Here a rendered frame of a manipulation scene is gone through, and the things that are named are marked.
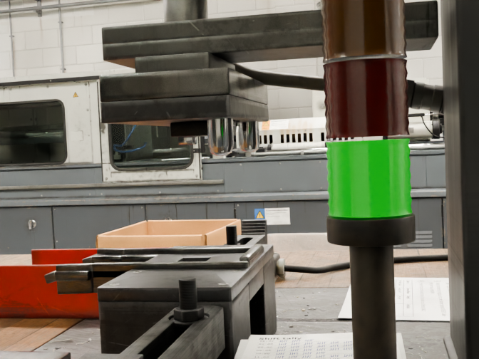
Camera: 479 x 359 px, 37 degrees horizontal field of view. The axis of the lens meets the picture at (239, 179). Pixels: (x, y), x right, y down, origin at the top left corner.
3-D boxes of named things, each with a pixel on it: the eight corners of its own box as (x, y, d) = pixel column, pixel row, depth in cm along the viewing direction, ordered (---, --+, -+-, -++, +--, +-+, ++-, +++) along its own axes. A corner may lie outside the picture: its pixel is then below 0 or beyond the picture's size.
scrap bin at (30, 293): (35, 295, 92) (32, 248, 92) (223, 294, 87) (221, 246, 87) (-16, 318, 80) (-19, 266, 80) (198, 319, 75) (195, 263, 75)
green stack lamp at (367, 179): (331, 209, 35) (328, 142, 35) (410, 207, 34) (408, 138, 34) (325, 219, 31) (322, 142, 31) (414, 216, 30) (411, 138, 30)
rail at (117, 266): (95, 291, 60) (94, 262, 60) (249, 290, 57) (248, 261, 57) (93, 293, 60) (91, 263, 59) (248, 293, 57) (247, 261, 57)
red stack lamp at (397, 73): (328, 138, 35) (326, 69, 34) (408, 134, 34) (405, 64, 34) (321, 138, 31) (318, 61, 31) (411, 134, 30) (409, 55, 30)
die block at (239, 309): (179, 329, 72) (175, 256, 71) (276, 330, 70) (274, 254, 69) (102, 402, 52) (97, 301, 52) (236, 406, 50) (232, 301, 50)
